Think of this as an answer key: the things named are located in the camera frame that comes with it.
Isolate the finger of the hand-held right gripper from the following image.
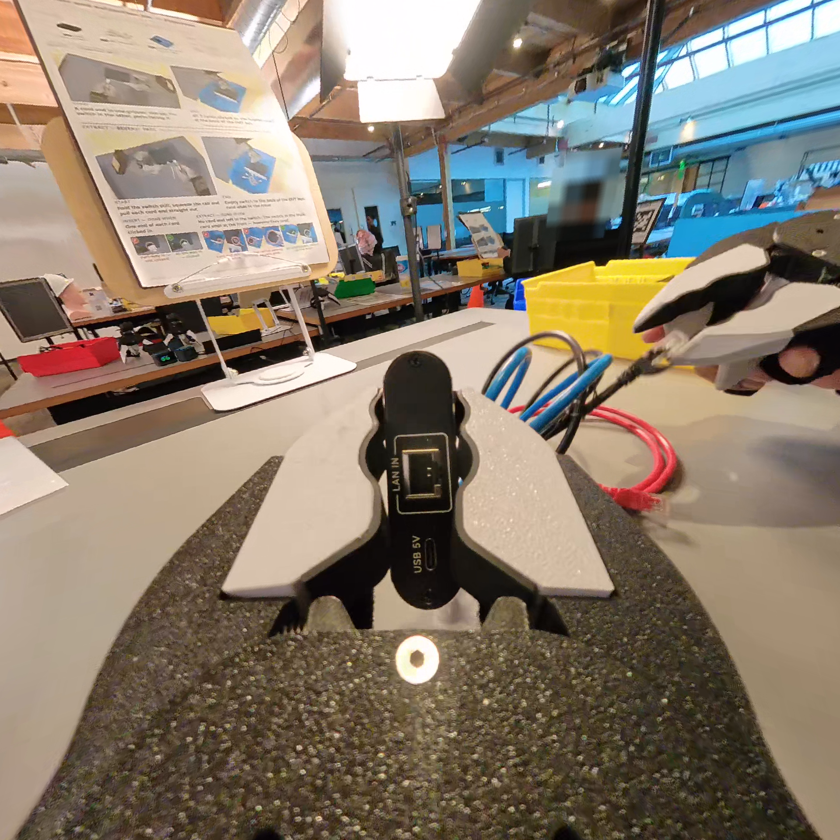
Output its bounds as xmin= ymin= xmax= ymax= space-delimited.
xmin=633 ymin=245 xmax=774 ymax=333
xmin=661 ymin=279 xmax=800 ymax=395

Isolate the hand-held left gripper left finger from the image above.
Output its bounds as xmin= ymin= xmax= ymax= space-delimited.
xmin=222 ymin=387 xmax=388 ymax=601

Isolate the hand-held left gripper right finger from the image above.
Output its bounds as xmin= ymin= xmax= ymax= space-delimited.
xmin=456 ymin=388 xmax=616 ymax=601

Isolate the red ethernet cable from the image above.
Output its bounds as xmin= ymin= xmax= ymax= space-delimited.
xmin=508 ymin=405 xmax=678 ymax=513

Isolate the blue ethernet cable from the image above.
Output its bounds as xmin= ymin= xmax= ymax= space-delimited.
xmin=484 ymin=346 xmax=614 ymax=437

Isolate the black ethernet cable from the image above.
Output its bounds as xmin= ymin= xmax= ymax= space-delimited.
xmin=482 ymin=330 xmax=677 ymax=455

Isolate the black ethernet switch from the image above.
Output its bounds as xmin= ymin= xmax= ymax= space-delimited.
xmin=382 ymin=351 xmax=460 ymax=610

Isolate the person's right hand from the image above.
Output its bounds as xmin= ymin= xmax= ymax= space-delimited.
xmin=642 ymin=325 xmax=840 ymax=396

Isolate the yellow plastic bin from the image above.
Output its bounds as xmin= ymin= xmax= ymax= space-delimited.
xmin=518 ymin=258 xmax=697 ymax=361

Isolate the small yellow bin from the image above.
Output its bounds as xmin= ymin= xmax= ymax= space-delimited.
xmin=206 ymin=308 xmax=280 ymax=336

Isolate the laminated instruction sheet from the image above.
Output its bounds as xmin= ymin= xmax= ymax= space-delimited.
xmin=0 ymin=434 xmax=70 ymax=516

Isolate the red plastic bin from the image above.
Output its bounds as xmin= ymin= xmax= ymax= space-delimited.
xmin=17 ymin=336 xmax=122 ymax=378

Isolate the grey tablet screen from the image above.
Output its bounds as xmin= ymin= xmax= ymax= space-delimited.
xmin=0 ymin=277 xmax=76 ymax=343

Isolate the wooden instruction board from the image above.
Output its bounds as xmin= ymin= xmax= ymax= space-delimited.
xmin=13 ymin=0 xmax=339 ymax=306

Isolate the studio light panel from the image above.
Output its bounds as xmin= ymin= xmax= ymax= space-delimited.
xmin=320 ymin=0 xmax=483 ymax=126

